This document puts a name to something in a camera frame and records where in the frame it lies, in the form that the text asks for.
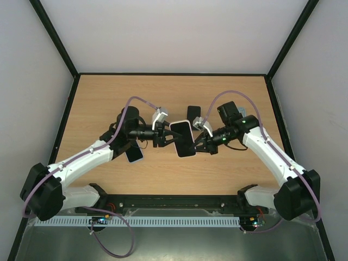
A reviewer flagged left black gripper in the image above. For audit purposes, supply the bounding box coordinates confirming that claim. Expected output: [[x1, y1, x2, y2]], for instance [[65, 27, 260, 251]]
[[128, 121, 182, 148]]

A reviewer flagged black phone white edge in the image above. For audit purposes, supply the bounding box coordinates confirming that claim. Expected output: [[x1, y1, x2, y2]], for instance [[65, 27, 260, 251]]
[[169, 120, 196, 158]]

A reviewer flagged dark blue phone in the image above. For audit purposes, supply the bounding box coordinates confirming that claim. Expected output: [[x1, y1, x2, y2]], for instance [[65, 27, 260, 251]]
[[187, 105, 201, 126]]

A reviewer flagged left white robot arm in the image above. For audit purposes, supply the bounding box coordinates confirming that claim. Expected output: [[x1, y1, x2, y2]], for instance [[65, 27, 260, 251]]
[[20, 106, 182, 221]]

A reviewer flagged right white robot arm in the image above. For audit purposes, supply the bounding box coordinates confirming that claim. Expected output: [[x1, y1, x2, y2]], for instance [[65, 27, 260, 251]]
[[192, 102, 320, 221]]

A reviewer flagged phone in blue case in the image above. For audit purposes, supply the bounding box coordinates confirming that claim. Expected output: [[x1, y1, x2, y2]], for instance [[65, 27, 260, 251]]
[[125, 146, 144, 163]]

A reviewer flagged right controller board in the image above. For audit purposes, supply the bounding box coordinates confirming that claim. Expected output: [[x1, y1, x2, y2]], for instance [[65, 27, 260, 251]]
[[246, 216, 265, 228]]

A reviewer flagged controller board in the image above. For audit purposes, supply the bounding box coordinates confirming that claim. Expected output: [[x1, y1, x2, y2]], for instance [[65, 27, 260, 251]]
[[88, 215, 112, 226], [246, 216, 265, 228]]

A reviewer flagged left controller board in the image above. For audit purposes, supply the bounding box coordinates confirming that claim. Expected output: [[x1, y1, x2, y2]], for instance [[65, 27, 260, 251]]
[[88, 215, 112, 226]]

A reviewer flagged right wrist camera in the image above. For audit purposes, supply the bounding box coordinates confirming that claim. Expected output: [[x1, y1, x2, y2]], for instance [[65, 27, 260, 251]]
[[192, 116, 213, 137]]

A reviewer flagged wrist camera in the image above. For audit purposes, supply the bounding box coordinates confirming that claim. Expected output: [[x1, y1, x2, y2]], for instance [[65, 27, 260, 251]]
[[152, 107, 169, 131], [192, 116, 213, 137]]

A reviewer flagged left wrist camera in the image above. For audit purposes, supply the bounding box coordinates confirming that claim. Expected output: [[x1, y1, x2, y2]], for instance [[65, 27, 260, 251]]
[[152, 107, 169, 131]]

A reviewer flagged white slotted cable duct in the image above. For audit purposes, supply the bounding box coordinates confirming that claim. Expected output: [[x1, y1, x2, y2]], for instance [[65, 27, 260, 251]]
[[34, 216, 240, 228]]

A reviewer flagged black mounting rail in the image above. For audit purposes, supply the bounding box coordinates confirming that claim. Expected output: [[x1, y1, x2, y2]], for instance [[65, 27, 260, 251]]
[[74, 194, 270, 214]]

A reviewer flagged black aluminium frame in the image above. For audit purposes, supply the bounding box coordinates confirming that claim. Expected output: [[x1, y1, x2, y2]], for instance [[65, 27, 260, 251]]
[[7, 1, 335, 260]]

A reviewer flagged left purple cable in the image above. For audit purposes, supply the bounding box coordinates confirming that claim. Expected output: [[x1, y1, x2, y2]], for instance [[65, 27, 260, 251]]
[[23, 95, 161, 258]]

